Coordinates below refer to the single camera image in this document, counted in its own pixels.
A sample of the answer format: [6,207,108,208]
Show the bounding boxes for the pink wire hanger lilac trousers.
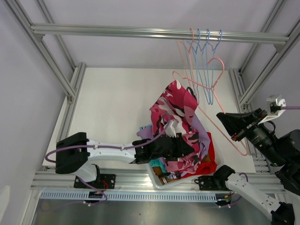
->
[176,28,199,103]

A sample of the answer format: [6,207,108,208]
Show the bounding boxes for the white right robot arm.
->
[213,108,300,225]

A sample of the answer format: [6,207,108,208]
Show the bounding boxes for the aluminium frame struts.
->
[3,0,87,142]
[228,0,300,174]

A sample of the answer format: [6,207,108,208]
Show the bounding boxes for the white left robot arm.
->
[55,132,194,188]

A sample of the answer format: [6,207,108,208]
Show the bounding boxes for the white plastic mesh basket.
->
[145,132,224,189]

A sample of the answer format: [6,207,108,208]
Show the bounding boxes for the right aluminium frame struts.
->
[228,0,300,174]

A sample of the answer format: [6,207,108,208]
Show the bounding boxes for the blue wire hanger brown trousers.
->
[201,29,211,105]

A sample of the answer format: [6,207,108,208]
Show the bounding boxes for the left aluminium frame struts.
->
[3,0,87,142]

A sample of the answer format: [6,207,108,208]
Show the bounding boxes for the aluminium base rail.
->
[30,166,285,193]

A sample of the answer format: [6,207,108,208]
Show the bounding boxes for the aluminium hanging rail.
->
[30,23,289,45]

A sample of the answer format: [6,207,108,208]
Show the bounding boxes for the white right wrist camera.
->
[259,95,286,124]

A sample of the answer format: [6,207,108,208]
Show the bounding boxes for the white slotted cable duct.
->
[40,190,217,203]

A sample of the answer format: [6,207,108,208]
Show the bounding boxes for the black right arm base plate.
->
[194,175,229,191]

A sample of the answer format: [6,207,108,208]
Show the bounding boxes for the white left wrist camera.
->
[164,120,178,138]

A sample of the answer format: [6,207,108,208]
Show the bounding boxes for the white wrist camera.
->
[259,95,286,124]
[164,120,178,138]

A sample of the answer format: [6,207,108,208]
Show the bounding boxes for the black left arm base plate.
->
[74,174,116,190]

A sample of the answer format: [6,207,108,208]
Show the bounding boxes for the red trousers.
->
[181,132,217,179]

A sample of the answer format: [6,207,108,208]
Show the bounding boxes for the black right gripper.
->
[216,107,286,166]

